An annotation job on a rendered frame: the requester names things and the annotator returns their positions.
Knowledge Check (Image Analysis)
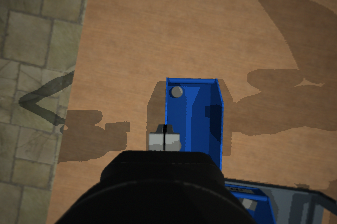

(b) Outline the grey round disc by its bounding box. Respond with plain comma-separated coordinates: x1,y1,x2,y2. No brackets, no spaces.
171,86,183,98

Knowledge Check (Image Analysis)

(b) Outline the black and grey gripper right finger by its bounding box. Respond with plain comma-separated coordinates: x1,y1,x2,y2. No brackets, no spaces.
165,124,180,151

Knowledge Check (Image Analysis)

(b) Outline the grey metal block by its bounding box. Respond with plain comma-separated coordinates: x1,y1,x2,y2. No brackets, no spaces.
239,198,258,211

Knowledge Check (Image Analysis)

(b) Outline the blue bin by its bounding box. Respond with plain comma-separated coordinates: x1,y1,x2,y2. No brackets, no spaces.
225,184,276,224
165,77,224,172

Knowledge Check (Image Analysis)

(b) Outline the grey metal shelf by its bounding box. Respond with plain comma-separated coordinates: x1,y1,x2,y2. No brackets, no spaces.
224,178,337,224

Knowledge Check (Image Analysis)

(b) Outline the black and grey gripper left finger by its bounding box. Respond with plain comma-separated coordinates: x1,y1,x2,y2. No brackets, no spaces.
149,124,165,151

